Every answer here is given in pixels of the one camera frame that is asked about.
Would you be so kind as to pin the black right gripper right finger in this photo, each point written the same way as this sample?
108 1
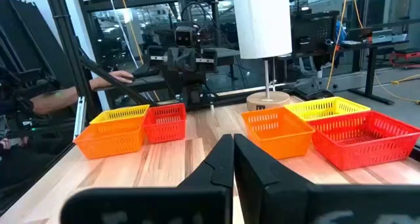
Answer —
269 191

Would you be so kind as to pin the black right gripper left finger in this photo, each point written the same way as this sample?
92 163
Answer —
210 201

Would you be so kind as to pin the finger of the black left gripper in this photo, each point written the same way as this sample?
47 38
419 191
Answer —
155 58
210 59

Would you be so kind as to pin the orange plastic slotted basket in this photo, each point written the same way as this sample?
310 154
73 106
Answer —
111 142
279 142

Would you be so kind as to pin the yellow plastic slotted basket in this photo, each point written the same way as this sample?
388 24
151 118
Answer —
325 107
121 113

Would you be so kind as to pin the red plastic slotted basket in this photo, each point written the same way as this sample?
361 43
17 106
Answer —
165 128
364 151

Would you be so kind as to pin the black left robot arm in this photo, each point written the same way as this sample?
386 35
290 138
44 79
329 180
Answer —
187 89

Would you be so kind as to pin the stack of black panels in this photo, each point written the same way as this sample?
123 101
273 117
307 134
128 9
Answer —
29 36

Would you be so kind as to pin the black keyboard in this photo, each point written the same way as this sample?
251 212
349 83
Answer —
146 72

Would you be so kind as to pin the person's hand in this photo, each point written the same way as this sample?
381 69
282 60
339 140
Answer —
119 76

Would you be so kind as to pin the black perforated equipment box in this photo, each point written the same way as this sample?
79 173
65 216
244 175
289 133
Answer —
311 30

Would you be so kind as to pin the person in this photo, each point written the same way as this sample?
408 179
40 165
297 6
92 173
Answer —
341 33
55 100

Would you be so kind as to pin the black laptop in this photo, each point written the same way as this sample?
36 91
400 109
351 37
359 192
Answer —
359 34

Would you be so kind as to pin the silver case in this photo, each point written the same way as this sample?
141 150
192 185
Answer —
382 36

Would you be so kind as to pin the red equipment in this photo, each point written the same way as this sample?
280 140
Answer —
407 54

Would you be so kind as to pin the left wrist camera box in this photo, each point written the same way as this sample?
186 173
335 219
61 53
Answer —
184 36

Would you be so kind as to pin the black frame post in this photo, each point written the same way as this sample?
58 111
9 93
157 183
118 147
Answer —
67 36

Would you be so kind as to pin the silver metal bracket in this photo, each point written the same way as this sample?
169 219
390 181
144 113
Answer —
79 119

